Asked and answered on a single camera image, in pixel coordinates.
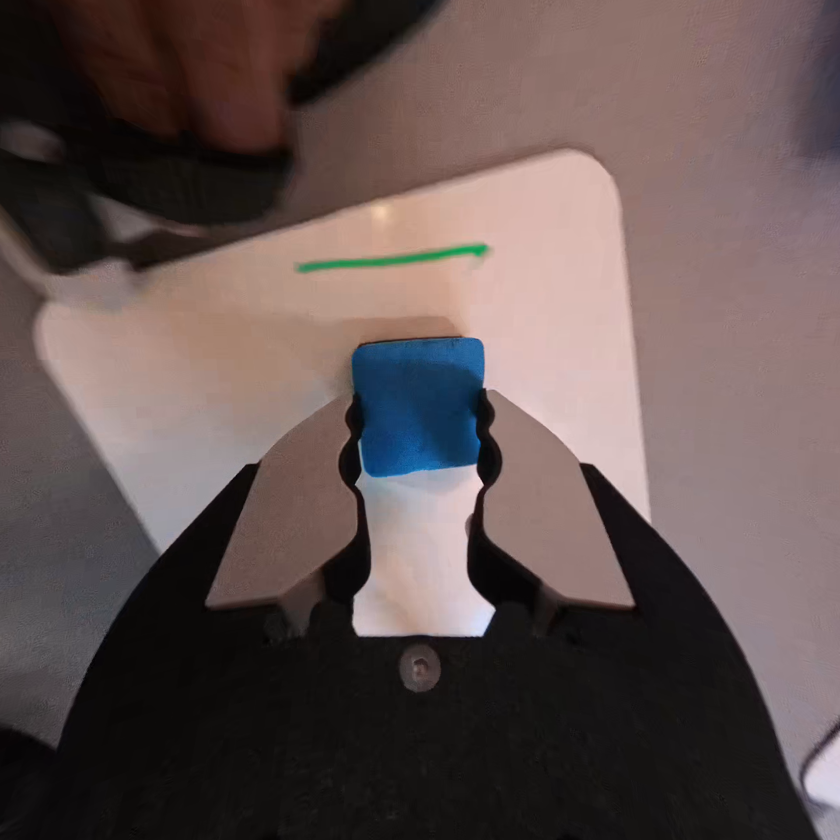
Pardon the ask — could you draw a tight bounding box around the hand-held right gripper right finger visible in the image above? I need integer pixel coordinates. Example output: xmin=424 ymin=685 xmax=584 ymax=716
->
xmin=468 ymin=392 xmax=637 ymax=622

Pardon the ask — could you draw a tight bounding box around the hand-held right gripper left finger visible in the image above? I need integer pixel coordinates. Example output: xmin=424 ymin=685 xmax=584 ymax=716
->
xmin=204 ymin=394 xmax=374 ymax=620

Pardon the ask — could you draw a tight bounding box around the person's left hand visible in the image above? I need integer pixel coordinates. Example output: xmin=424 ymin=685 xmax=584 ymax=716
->
xmin=59 ymin=0 xmax=309 ymax=152

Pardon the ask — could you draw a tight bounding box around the blue whiteboard eraser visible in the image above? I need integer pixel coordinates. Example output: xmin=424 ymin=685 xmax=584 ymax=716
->
xmin=350 ymin=336 xmax=489 ymax=479

